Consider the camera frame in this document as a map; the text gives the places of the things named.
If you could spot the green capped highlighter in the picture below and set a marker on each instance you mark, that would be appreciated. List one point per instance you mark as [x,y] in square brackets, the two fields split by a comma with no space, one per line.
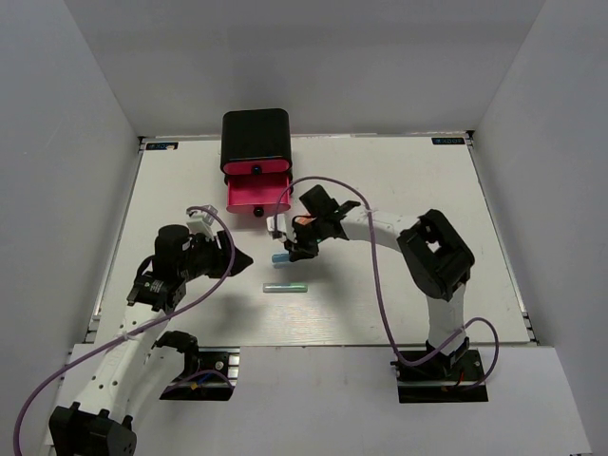
[284,288]

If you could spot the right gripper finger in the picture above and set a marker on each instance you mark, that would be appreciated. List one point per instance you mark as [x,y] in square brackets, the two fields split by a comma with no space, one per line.
[290,245]
[297,253]

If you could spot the orange capped highlighter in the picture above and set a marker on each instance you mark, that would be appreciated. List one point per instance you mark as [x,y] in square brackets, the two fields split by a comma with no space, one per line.
[303,220]

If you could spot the blue capped highlighter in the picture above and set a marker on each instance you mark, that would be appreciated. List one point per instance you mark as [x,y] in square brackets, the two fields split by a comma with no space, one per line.
[280,260]

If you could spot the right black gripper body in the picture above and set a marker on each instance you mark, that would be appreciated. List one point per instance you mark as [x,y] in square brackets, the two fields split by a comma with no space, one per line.
[309,235]

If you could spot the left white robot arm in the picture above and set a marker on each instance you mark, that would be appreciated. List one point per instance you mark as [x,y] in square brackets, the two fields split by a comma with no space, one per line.
[147,357]

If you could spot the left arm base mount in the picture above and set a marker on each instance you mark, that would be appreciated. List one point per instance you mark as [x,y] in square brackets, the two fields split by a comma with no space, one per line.
[214,379]

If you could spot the left blue corner label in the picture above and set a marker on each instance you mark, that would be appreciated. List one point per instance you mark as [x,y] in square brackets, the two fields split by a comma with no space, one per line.
[161,146]

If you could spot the pink drawer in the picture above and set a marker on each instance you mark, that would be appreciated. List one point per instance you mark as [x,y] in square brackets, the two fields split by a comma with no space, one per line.
[255,167]
[258,195]

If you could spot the blue corner label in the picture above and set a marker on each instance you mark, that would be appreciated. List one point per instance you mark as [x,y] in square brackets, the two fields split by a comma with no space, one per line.
[161,146]
[448,141]

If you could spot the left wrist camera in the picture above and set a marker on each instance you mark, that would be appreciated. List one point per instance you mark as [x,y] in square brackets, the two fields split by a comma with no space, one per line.
[200,221]

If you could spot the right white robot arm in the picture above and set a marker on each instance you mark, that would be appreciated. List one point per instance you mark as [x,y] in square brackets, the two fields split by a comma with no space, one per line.
[438,260]

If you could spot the right blue corner label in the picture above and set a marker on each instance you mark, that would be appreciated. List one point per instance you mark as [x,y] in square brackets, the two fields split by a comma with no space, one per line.
[448,141]

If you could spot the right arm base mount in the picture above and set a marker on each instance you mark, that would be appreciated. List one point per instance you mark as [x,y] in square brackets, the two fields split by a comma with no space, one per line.
[431,384]

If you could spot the black drawer cabinet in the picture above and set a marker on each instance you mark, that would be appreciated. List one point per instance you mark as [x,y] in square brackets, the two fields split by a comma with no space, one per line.
[256,134]

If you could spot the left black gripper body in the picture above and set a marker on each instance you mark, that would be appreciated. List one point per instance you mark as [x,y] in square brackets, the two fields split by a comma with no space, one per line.
[206,257]

